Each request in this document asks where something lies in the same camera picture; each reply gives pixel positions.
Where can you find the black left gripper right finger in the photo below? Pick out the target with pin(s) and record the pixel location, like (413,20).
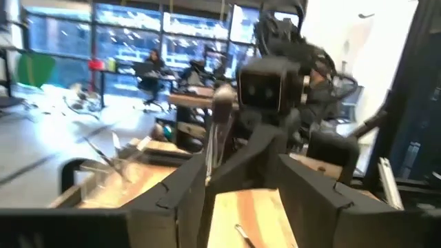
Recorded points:
(344,220)

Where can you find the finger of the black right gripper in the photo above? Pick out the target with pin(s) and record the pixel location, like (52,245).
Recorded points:
(332,153)
(248,162)

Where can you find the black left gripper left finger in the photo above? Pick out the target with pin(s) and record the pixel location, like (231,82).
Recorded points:
(155,224)

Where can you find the thin black makeup brush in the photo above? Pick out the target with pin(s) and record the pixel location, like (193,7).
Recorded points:
(245,236)
(103,156)

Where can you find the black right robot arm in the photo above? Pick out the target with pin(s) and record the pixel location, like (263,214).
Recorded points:
(293,34)

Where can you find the person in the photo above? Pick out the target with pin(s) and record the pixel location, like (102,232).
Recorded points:
(196,74)
(153,65)
(320,93)

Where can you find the clear acrylic container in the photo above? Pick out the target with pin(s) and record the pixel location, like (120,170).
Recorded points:
(110,168)

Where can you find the wooden background desk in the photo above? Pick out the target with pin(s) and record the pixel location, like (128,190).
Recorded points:
(189,98)

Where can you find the black arch clamp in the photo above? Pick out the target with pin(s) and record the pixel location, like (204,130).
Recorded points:
(65,175)

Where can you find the red object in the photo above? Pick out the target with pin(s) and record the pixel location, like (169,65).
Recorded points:
(96,64)

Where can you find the green chair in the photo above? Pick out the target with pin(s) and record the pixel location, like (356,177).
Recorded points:
(34,69)

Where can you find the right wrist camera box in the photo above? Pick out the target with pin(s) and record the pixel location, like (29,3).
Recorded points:
(268,86)

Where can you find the silver aluminium bracket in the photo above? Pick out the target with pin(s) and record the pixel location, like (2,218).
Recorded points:
(391,184)

